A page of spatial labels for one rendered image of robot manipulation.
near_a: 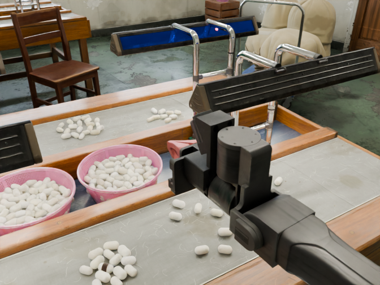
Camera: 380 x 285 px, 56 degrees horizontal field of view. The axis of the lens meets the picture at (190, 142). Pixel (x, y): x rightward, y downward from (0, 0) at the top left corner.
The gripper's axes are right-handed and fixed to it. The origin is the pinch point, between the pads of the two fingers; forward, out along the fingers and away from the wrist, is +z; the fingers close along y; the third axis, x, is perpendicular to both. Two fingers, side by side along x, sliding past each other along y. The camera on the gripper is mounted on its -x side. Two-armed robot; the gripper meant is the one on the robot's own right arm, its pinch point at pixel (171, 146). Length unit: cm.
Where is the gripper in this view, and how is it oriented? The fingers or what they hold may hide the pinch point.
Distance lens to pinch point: 64.3
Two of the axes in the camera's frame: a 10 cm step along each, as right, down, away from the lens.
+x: 0.1, 8.7, 4.9
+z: -5.7, -4.0, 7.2
